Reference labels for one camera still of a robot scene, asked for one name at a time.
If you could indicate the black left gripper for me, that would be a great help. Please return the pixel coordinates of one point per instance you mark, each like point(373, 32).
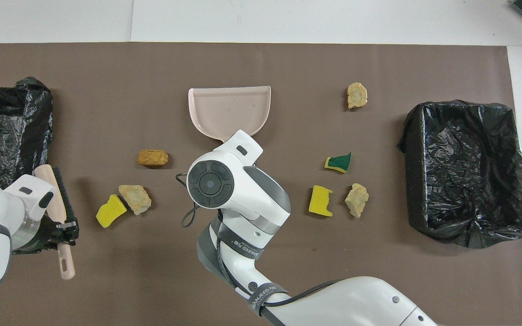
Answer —
point(45, 237)

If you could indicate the pink hand brush black bristles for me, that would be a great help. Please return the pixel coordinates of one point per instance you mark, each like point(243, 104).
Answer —
point(55, 199)

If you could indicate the pink plastic dustpan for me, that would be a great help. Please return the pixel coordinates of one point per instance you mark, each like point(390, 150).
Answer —
point(229, 108)

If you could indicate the brown paper table mat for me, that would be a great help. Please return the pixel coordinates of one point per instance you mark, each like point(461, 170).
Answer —
point(261, 63)

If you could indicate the green and yellow sponge wedge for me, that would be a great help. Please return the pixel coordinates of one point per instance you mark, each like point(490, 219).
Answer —
point(340, 162)

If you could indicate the brown bread-like foam chunk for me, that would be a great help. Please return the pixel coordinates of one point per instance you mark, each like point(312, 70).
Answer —
point(152, 157)

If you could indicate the notched yellow sponge piece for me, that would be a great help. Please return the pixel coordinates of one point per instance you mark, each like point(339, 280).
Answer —
point(319, 201)

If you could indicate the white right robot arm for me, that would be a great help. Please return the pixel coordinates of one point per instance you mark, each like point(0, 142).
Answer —
point(243, 199)

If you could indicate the yellow sponge chunk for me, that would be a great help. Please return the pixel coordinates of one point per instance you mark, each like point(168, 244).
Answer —
point(109, 213)

